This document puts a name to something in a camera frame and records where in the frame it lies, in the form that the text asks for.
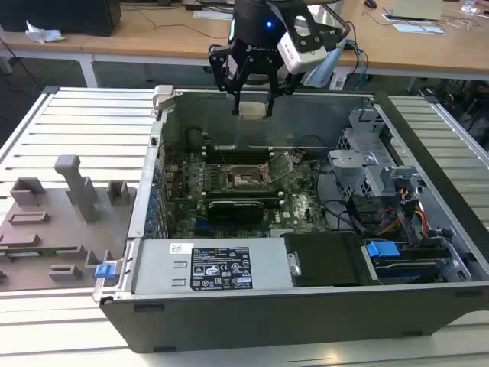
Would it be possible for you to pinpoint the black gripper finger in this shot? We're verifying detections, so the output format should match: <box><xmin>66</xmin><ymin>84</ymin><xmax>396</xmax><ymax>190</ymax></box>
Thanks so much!
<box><xmin>209</xmin><ymin>44</ymin><xmax>249</xmax><ymax>116</ymax></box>
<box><xmin>267</xmin><ymin>61</ymin><xmax>298</xmax><ymax>118</ymax></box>

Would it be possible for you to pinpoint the silver CPU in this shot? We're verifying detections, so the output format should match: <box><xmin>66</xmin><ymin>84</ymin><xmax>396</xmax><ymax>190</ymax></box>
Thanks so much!
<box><xmin>238</xmin><ymin>102</ymin><xmax>268</xmax><ymax>120</ymax></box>

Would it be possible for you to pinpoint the metal CPU socket cover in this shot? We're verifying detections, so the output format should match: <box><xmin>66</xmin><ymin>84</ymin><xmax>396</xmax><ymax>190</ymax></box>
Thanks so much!
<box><xmin>265</xmin><ymin>151</ymin><xmax>297</xmax><ymax>181</ymax></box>

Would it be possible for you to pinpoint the black RAM slot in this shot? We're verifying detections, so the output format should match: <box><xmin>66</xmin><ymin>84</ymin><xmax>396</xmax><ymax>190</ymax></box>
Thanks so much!
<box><xmin>204</xmin><ymin>190</ymin><xmax>283</xmax><ymax>198</ymax></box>
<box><xmin>204</xmin><ymin>149</ymin><xmax>274</xmax><ymax>157</ymax></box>
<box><xmin>204</xmin><ymin>195</ymin><xmax>286</xmax><ymax>205</ymax></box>
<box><xmin>204</xmin><ymin>154</ymin><xmax>275</xmax><ymax>162</ymax></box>

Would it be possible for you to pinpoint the CPU socket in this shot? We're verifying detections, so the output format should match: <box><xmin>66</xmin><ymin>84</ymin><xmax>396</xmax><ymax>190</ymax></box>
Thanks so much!
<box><xmin>224</xmin><ymin>163</ymin><xmax>274</xmax><ymax>192</ymax></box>

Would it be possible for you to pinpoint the white power adapter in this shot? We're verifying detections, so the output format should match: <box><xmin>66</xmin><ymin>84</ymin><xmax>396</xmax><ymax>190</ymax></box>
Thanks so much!
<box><xmin>329</xmin><ymin>72</ymin><xmax>348</xmax><ymax>91</ymax></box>

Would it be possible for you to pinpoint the grey metal drive cage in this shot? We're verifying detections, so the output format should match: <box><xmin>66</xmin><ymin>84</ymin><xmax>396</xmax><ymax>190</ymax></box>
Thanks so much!
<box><xmin>338</xmin><ymin>107</ymin><xmax>387</xmax><ymax>200</ymax></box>

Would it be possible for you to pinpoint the wooden desk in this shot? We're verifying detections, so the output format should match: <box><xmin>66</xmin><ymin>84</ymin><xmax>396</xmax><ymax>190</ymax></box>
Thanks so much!
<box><xmin>82</xmin><ymin>0</ymin><xmax>489</xmax><ymax>82</ymax></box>
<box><xmin>0</xmin><ymin>22</ymin><xmax>123</xmax><ymax>61</ymax></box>

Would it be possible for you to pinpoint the green motherboard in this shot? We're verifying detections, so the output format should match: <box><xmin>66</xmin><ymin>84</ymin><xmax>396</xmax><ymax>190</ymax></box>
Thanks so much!
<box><xmin>164</xmin><ymin>147</ymin><xmax>345</xmax><ymax>240</ymax></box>

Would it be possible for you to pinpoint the silver laptop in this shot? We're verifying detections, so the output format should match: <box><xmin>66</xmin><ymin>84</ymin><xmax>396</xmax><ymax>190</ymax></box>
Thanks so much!
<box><xmin>383</xmin><ymin>0</ymin><xmax>445</xmax><ymax>21</ymax></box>

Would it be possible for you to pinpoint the black plastic shroud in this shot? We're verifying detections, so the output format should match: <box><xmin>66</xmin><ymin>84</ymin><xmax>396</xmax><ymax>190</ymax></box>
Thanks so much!
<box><xmin>283</xmin><ymin>232</ymin><xmax>370</xmax><ymax>288</ymax></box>

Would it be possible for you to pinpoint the grey power supply with label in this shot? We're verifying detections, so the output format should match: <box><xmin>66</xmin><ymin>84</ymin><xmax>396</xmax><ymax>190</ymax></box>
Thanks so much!
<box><xmin>131</xmin><ymin>237</ymin><xmax>287</xmax><ymax>296</ymax></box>

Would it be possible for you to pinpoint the hard disk in blue carrier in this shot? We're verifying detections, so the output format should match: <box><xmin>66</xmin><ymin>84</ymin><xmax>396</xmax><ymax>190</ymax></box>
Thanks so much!
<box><xmin>361</xmin><ymin>239</ymin><xmax>452</xmax><ymax>286</ymax></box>

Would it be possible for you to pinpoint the black computer tower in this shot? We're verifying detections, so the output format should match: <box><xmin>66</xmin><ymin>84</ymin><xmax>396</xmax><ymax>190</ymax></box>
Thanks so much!
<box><xmin>0</xmin><ymin>0</ymin><xmax>122</xmax><ymax>37</ymax></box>

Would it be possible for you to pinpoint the crumpled white paper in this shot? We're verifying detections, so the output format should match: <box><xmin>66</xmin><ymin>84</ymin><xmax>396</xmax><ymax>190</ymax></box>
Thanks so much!
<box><xmin>24</xmin><ymin>19</ymin><xmax>65</xmax><ymax>44</ymax></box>

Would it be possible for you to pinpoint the grey parts rack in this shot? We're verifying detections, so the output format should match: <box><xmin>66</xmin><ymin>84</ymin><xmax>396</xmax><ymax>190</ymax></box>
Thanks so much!
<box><xmin>0</xmin><ymin>154</ymin><xmax>138</xmax><ymax>294</ymax></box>

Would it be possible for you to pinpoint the blue case latch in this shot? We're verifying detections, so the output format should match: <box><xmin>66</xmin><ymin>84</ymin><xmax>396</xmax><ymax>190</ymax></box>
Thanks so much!
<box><xmin>94</xmin><ymin>262</ymin><xmax>116</xmax><ymax>279</ymax></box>

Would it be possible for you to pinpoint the black open PC case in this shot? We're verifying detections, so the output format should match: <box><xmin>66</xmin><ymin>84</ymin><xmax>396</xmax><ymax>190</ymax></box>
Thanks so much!
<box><xmin>93</xmin><ymin>86</ymin><xmax>489</xmax><ymax>355</ymax></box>

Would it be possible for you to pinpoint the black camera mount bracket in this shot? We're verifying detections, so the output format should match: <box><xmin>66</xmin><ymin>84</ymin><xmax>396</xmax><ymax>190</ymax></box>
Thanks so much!
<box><xmin>265</xmin><ymin>0</ymin><xmax>330</xmax><ymax>54</ymax></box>

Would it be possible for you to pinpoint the thin black wire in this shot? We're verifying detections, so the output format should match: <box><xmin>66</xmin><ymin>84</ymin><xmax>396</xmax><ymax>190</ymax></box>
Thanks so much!
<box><xmin>296</xmin><ymin>135</ymin><xmax>330</xmax><ymax>151</ymax></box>

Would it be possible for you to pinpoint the grey case latch handle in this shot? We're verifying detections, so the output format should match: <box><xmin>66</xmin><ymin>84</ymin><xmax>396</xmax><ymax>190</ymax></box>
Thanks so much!
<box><xmin>151</xmin><ymin>84</ymin><xmax>176</xmax><ymax>112</ymax></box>

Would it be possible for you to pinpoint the blue cable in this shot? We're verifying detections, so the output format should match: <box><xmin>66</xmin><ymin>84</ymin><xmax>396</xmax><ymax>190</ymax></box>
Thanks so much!
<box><xmin>343</xmin><ymin>37</ymin><xmax>370</xmax><ymax>91</ymax></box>

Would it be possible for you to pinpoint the coloured power wire bundle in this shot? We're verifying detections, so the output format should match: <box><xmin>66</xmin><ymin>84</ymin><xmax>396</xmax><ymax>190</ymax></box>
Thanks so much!
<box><xmin>381</xmin><ymin>206</ymin><xmax>426</xmax><ymax>235</ymax></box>

